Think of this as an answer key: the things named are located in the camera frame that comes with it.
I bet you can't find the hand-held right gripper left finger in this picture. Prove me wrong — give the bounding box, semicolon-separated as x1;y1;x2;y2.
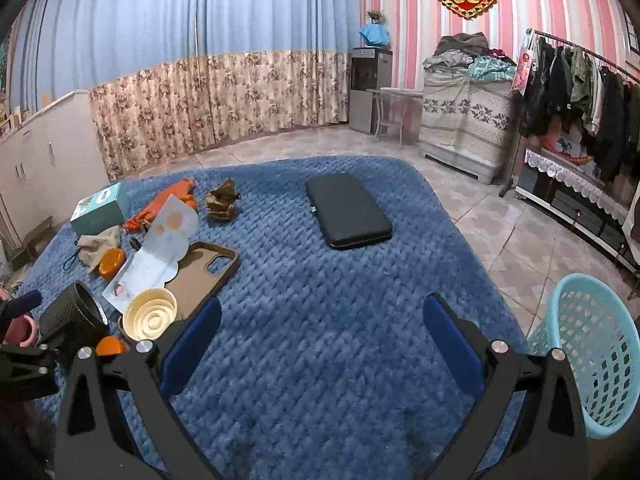
52;296;223;480

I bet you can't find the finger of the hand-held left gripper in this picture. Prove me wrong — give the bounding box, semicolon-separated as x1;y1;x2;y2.
0;289;44;322
0;342;62;402

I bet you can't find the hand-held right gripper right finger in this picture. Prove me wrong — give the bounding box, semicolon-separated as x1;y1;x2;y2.
422;292;588;480

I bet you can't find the black cup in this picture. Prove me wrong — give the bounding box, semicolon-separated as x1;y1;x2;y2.
37;281;110;361

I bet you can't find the beige cloth pouch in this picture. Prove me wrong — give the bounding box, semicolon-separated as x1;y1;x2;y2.
76;225;123;273

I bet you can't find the turquoise plastic basket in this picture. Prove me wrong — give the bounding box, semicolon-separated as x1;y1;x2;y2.
525;273;640;440

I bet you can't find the pink round container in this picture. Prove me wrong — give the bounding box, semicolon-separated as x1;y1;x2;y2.
0;287;40;347

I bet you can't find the small wooden stool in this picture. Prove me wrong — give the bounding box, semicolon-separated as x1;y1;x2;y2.
9;215;57;272

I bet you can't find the brown phone case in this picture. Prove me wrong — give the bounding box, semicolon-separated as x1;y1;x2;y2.
162;241;241;322

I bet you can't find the orange tangerine peel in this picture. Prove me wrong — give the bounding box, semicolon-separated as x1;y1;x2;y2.
95;335;129;359

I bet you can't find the small orange knitted item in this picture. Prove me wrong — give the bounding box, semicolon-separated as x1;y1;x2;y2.
97;247;126;281

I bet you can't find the white printed paper sheet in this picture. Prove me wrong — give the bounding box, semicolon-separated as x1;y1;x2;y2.
101;194;200;312

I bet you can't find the teal cardboard box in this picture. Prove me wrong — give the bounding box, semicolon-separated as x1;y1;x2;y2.
69;182;127;237

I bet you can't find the blue quilted blanket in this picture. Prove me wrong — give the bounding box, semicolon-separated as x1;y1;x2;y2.
15;155;536;480

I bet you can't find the orange cloth bag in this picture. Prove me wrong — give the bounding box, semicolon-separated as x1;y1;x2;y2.
122;177;198;233

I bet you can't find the brown crumpled cloth item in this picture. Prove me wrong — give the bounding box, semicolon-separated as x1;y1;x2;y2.
205;178;243;222

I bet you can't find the white cabinet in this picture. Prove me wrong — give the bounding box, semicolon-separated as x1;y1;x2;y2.
0;89;111;256

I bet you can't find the black flat case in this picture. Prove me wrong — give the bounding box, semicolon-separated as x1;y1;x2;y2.
305;172;394;251

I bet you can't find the low cabinet with lace cover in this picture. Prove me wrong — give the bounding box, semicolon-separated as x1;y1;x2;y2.
515;147;640;273

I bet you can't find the covered pile of bedding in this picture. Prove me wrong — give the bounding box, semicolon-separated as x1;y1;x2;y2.
417;67;518;185

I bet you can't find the pale stool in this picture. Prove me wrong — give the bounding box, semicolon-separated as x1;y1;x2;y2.
366;86;425;148

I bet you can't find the grey water dispenser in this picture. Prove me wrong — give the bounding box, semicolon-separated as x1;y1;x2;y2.
348;46;393;136

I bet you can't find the clothes rack with hanging clothes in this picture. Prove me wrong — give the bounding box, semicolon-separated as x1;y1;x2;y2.
500;29;640;198

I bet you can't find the blue and floral curtain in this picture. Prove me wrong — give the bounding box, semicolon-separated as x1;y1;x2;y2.
10;0;363;181

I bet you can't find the pile of clothes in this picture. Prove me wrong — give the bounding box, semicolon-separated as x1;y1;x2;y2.
422;31;518;81

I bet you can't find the blue cloth bundle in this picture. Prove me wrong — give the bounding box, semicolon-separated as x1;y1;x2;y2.
359;22;392;48

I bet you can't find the black cord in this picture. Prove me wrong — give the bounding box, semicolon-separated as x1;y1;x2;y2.
61;247;83;275

